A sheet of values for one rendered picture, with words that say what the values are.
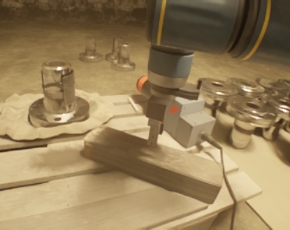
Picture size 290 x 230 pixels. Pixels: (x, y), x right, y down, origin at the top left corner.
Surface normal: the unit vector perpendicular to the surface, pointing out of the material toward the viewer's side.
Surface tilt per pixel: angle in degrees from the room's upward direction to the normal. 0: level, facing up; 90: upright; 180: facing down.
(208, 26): 100
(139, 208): 0
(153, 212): 0
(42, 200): 0
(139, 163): 90
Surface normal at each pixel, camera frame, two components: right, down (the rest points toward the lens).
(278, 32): -0.11, 0.47
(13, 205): 0.13, -0.86
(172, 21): -0.14, 0.67
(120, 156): -0.34, 0.43
